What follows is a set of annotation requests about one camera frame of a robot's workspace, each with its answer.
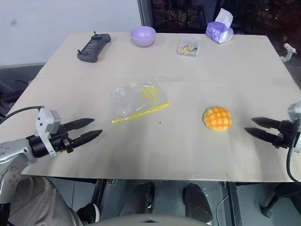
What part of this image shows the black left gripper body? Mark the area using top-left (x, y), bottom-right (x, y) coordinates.
top-left (50, 123), bottom-right (76, 154)

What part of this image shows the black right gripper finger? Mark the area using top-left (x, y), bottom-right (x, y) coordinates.
top-left (251, 116), bottom-right (282, 129)
top-left (244, 127), bottom-right (280, 145)

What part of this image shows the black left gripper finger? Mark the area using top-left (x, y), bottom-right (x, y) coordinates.
top-left (62, 118), bottom-right (95, 131)
top-left (70, 129), bottom-right (103, 148)

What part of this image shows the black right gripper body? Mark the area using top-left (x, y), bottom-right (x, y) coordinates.
top-left (275, 119), bottom-right (298, 149)

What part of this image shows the orange crosshatched bread bun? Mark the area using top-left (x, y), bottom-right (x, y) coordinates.
top-left (203, 106), bottom-right (234, 131)

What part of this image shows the clear yellow-zip plastic bag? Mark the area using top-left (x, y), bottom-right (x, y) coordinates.
top-left (108, 77), bottom-right (172, 124)

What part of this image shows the black table leg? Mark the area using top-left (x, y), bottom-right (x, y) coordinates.
top-left (90, 178), bottom-right (107, 208)
top-left (225, 181), bottom-right (243, 226)

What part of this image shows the grey-trousered person leg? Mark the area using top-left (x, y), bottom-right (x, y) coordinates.
top-left (7, 175), bottom-right (83, 226)

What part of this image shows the black chair base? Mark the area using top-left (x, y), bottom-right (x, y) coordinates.
top-left (259, 183), bottom-right (301, 218)

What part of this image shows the white glue gun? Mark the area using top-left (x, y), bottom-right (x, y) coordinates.
top-left (279, 43), bottom-right (298, 63)

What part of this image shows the black handheld controller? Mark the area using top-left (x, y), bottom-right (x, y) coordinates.
top-left (77, 30), bottom-right (111, 64)

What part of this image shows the black shoe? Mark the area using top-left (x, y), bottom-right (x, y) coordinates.
top-left (76, 203), bottom-right (101, 223)

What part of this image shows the dark rounded shape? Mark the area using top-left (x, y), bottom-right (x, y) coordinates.
top-left (182, 183), bottom-right (215, 224)

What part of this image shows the purple tissue pack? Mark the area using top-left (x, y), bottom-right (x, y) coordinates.
top-left (205, 8), bottom-right (234, 44)

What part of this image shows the grey curved robot body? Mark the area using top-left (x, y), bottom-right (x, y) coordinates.
top-left (94, 213), bottom-right (210, 226)

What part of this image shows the purple plastic bowl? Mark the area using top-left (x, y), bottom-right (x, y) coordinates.
top-left (130, 26), bottom-right (157, 48)

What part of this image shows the clear box of coloured pins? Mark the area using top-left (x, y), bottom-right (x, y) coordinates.
top-left (176, 37), bottom-right (201, 57)

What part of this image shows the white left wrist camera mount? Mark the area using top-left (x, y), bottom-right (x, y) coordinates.
top-left (35, 107), bottom-right (62, 157)

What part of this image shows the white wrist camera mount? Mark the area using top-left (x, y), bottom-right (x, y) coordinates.
top-left (287, 101), bottom-right (301, 153)
top-left (35, 107), bottom-right (62, 157)

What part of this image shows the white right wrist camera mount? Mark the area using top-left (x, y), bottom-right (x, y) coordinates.
top-left (287, 101), bottom-right (301, 153)

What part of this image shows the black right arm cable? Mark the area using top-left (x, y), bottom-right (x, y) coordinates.
top-left (285, 131), bottom-right (301, 183)

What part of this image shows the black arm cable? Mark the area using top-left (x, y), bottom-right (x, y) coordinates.
top-left (285, 131), bottom-right (301, 183)
top-left (0, 106), bottom-right (45, 124)

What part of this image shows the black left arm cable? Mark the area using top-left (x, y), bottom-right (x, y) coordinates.
top-left (0, 106), bottom-right (45, 124)

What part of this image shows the thin white cable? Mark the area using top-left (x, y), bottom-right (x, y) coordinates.
top-left (215, 194), bottom-right (230, 213)

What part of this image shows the grey window frame post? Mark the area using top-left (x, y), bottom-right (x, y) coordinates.
top-left (137, 0), bottom-right (156, 33)

